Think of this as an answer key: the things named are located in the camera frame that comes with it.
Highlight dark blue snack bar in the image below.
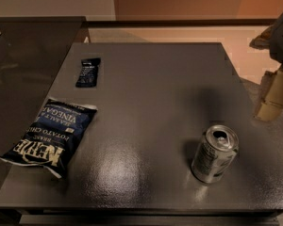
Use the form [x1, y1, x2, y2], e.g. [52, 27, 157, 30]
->
[75, 57, 101, 88]

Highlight dark side table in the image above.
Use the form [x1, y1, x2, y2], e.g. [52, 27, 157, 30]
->
[0, 18, 81, 189]

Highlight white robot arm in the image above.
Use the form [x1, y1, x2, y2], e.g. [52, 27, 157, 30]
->
[249, 13, 283, 121]

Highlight blue potato chip bag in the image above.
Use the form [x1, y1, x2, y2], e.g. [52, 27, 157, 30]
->
[0, 98, 97, 178]

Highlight silver soda can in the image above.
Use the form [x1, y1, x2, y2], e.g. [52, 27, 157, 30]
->
[191, 124, 239, 184]

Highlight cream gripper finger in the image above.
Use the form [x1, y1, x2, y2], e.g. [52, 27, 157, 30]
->
[255, 65, 283, 121]

